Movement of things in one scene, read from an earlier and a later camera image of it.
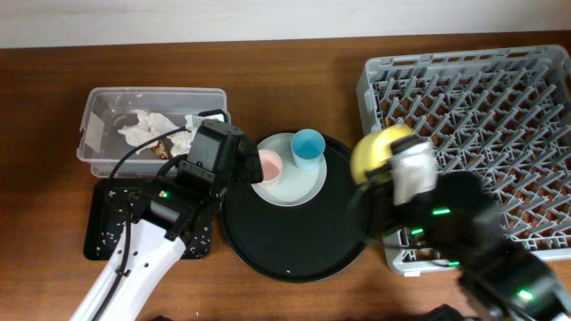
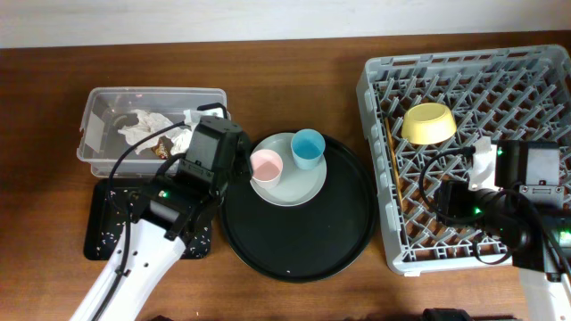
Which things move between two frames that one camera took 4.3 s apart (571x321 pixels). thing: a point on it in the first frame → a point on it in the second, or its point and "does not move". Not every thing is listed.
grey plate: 294,185 does not move
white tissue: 144,125 does not move
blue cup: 307,146 does not move
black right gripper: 376,204 → 446,199
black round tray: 297,243 does not move
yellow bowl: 373,147 → 428,124
